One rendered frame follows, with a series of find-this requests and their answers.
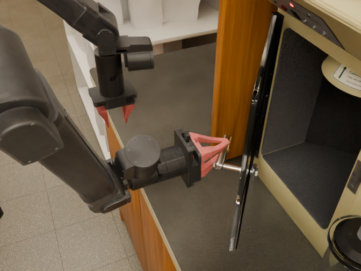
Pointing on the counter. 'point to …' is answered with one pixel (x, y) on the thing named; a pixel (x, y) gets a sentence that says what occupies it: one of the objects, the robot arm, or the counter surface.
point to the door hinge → (269, 78)
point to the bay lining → (309, 102)
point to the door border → (253, 126)
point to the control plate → (309, 19)
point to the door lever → (219, 164)
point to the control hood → (340, 21)
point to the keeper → (354, 182)
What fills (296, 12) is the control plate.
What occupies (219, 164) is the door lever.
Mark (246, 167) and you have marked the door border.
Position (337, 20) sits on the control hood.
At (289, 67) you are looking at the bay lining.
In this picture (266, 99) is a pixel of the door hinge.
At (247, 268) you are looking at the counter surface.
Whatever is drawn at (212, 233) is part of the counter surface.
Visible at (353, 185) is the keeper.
